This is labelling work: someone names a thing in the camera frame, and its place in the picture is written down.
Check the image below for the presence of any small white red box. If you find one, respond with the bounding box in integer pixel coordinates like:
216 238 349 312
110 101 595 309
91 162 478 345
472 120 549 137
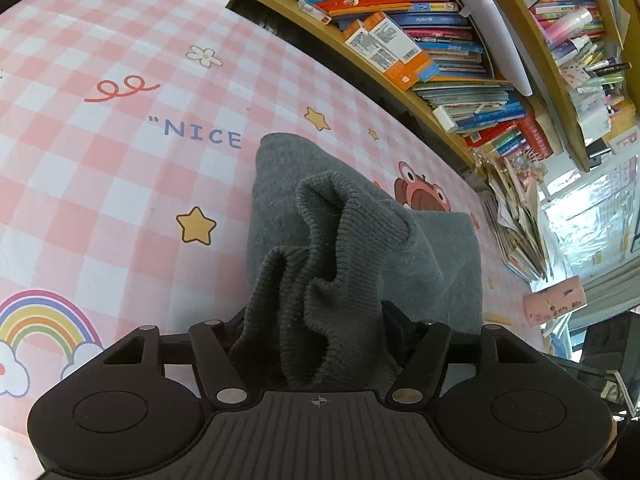
298 1 333 25

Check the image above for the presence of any orange white box blue end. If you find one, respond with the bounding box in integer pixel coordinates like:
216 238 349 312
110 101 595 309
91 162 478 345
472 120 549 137
362 10 441 83

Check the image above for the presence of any orange white carton box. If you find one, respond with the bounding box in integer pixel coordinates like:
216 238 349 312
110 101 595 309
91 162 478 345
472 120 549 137
344 22 426 92

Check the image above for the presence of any wooden bookshelf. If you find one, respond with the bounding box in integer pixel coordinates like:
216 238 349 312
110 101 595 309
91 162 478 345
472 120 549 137
227 0 626 176

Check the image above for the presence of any pink paper card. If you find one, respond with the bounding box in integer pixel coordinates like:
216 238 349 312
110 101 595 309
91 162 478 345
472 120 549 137
522 275 587 328

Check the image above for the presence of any pink checked table mat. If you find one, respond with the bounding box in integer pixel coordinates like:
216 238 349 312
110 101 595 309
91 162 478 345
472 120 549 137
0 0 551 431

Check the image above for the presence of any row of stationery bottles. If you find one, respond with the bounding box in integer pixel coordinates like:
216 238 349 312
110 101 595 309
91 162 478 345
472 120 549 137
530 0 633 126

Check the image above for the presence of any grey knit sweater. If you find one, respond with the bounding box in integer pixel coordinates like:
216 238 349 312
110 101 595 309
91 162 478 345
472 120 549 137
227 132 485 392

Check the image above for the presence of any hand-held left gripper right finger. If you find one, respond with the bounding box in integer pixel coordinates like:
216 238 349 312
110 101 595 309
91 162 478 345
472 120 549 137
381 301 543 407

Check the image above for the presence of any pile of loose booklets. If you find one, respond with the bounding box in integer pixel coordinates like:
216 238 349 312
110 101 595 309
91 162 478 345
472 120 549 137
482 157 551 281

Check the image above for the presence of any white lamp bar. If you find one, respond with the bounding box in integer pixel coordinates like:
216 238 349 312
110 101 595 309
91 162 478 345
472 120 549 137
462 0 533 97

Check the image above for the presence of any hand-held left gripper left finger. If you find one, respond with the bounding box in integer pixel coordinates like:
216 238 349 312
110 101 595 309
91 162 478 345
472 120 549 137
97 319 251 407

